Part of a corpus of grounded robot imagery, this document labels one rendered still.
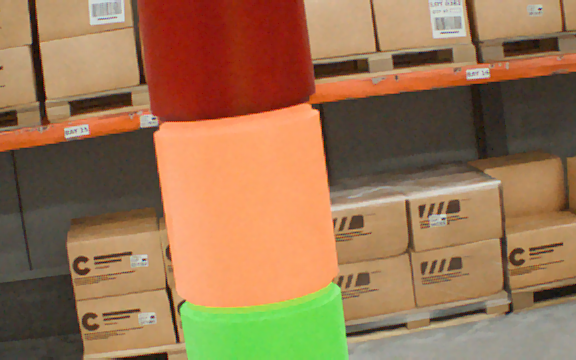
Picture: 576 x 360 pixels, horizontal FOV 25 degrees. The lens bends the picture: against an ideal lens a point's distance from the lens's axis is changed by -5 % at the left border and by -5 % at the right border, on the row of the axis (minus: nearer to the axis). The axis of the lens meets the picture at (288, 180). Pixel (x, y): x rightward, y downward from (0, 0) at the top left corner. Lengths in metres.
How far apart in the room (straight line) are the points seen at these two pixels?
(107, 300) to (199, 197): 7.76
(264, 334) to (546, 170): 8.53
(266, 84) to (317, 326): 0.07
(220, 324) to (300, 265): 0.03
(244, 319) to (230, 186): 0.04
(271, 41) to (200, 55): 0.02
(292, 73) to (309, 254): 0.05
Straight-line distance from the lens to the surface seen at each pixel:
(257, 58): 0.38
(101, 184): 9.30
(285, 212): 0.39
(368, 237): 8.12
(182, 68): 0.38
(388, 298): 8.22
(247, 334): 0.39
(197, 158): 0.38
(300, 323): 0.39
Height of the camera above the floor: 2.31
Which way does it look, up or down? 9 degrees down
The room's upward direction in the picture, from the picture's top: 7 degrees counter-clockwise
